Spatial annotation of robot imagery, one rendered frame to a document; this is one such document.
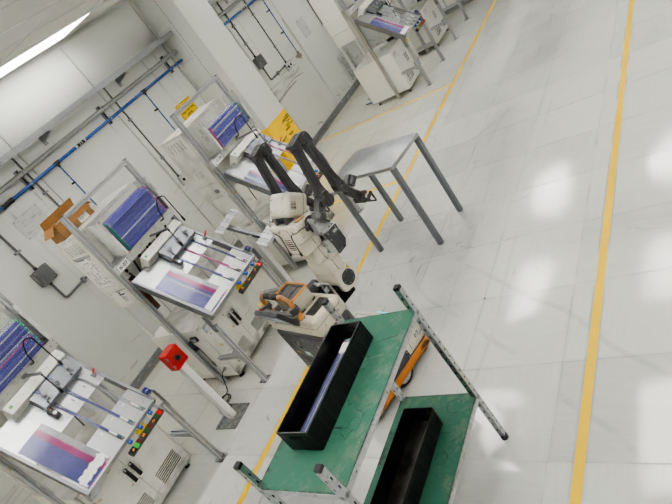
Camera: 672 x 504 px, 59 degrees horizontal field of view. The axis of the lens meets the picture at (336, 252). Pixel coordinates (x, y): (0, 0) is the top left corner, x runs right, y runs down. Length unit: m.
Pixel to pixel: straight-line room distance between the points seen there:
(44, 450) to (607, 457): 3.16
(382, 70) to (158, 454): 5.87
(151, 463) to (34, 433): 0.84
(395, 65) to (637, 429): 6.38
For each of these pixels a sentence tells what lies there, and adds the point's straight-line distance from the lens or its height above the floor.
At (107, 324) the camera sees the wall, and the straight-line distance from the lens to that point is 6.35.
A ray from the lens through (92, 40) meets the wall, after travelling 7.31.
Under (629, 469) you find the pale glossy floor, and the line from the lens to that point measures 2.97.
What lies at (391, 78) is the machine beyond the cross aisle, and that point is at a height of 0.30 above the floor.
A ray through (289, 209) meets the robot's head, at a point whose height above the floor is 1.31.
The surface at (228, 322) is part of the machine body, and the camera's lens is 5.06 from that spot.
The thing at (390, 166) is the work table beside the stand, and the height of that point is 0.80.
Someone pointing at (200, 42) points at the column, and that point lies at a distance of 7.55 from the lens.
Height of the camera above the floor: 2.42
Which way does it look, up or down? 25 degrees down
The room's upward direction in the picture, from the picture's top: 37 degrees counter-clockwise
